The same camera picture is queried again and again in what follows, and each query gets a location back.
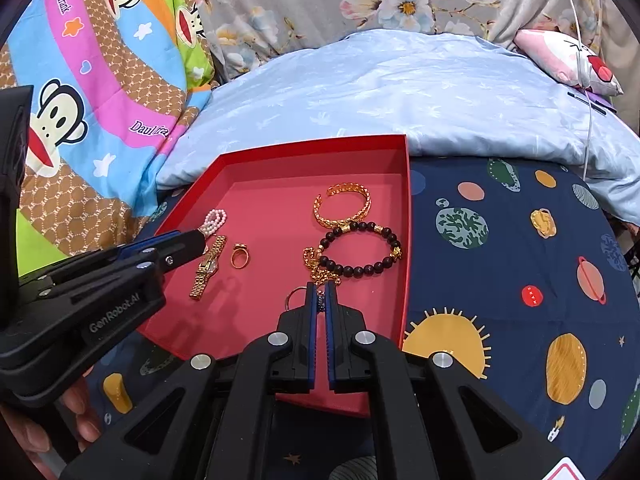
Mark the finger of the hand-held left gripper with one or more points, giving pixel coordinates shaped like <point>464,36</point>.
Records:
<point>145,244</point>
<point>185,250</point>

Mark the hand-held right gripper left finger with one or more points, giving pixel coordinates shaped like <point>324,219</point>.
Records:
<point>311,335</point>

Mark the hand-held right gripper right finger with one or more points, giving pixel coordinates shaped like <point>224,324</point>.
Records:
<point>330,335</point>

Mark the gold wrist watch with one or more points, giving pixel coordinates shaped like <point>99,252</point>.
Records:
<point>210,265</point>

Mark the red cardboard box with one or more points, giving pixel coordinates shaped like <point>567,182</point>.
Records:
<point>270,200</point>

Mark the gold cuff bangle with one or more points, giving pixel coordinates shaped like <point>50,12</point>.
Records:
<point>345,189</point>

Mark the person's left hand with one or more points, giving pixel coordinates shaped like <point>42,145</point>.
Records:
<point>75,420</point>

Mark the navy planet print sheet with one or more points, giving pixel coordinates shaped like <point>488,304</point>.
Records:
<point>500,285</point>

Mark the colourful monkey print blanket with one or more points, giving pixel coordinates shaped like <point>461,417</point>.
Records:
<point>100,60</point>

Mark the light blue quilt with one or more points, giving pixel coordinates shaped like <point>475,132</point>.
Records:
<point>400,90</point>

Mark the grey floral quilt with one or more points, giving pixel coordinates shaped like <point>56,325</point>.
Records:
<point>300,0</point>

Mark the pink plush pillow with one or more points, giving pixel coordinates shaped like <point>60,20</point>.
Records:
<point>550,55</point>

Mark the purple flat object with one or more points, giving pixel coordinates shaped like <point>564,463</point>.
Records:
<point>597,97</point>

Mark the beige curtain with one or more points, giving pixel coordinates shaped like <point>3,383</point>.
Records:
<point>620,55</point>

